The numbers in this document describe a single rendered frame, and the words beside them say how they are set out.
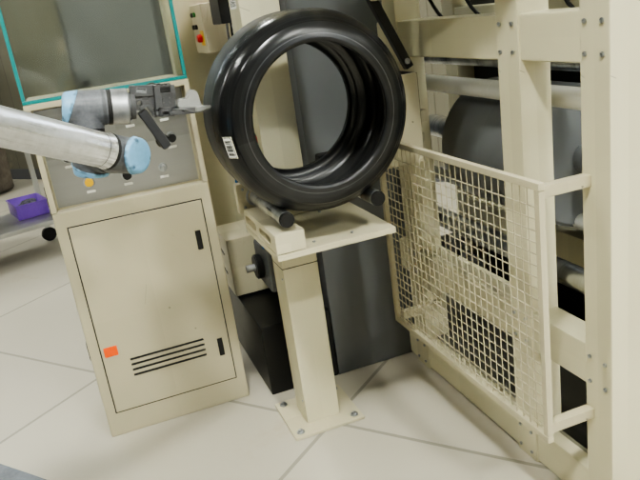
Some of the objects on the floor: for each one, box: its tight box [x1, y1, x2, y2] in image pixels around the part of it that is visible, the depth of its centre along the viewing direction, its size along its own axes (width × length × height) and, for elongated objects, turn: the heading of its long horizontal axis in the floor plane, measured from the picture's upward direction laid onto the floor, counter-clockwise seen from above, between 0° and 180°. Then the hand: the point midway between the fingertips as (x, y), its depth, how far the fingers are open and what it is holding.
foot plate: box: [275, 384, 365, 441], centre depth 265 cm, size 27×27×2 cm
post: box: [229, 0, 340, 423], centre depth 226 cm, size 13×13×250 cm
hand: (206, 109), depth 190 cm, fingers closed
